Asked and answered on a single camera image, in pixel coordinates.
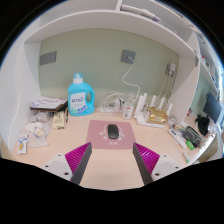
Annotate blue detergent bottle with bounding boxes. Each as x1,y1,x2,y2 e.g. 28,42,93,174
67,72,96,117

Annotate white router with antennas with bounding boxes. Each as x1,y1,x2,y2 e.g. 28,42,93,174
134,92,174,129

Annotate pink printed mouse pad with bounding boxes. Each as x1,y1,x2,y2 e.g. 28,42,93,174
85,119,137,150

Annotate clear plastic bags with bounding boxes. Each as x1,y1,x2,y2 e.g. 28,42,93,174
24,111,54,149

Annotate small green pack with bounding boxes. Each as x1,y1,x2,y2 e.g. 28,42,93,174
185,139,195,151

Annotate clear bottle with red label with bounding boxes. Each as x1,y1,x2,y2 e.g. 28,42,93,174
121,96,135,121

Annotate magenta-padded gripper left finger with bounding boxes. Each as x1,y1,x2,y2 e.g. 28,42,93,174
42,142,93,186

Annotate white wall charger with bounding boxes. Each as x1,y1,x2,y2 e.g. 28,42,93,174
165,62,177,77

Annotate white cable bundle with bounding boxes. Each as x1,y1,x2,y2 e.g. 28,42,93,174
97,92,128,116

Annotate grey zip pouch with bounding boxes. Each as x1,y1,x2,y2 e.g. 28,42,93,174
181,125,203,149

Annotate white remote control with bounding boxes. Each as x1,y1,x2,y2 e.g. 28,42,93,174
167,128,188,149

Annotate yellow package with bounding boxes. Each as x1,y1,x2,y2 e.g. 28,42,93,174
52,110,66,131

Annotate small round tin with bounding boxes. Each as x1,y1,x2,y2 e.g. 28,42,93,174
167,115,178,129

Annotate white hanging cable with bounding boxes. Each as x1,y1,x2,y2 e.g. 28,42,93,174
121,57,142,98

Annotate black computer mouse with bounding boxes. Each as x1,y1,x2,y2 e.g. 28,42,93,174
106,123,121,140

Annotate white and yellow snack packet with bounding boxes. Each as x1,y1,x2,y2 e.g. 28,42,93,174
17,131,29,155

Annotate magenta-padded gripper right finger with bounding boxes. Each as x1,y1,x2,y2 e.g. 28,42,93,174
132,142,183,186

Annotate black monitor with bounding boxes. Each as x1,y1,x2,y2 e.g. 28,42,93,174
202,92,223,124

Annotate stack of books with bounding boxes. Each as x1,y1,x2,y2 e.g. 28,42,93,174
29,95,69,113

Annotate black bag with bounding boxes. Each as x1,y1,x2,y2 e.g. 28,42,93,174
195,114,211,136

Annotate grey wall socket with cable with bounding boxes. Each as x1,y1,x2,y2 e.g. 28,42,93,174
120,49,137,65

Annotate gold foil bag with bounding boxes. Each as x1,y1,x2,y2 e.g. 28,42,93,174
147,106,169,125

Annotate white wall shelf unit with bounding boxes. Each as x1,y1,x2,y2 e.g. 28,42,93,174
23,0,224,126

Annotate green and white tube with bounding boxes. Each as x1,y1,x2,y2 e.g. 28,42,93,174
181,150,190,164

